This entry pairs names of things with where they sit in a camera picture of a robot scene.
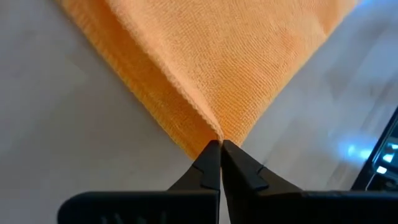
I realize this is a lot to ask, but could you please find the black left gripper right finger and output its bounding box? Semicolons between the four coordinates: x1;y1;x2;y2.
221;139;398;224

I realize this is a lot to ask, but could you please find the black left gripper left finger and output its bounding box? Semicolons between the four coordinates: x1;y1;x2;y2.
57;139;221;224

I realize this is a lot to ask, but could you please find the orange microfiber towel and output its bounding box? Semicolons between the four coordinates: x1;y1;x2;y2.
57;0;361;160

